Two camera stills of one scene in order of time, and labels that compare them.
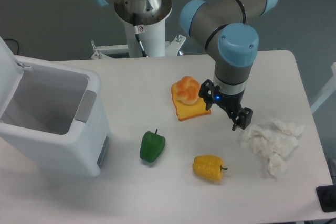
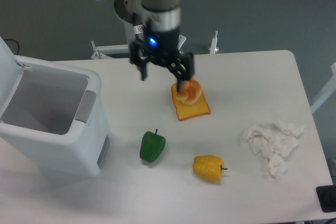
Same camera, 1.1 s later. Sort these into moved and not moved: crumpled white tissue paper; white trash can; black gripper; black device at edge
Moved: black gripper
Not moved: crumpled white tissue paper; white trash can; black device at edge
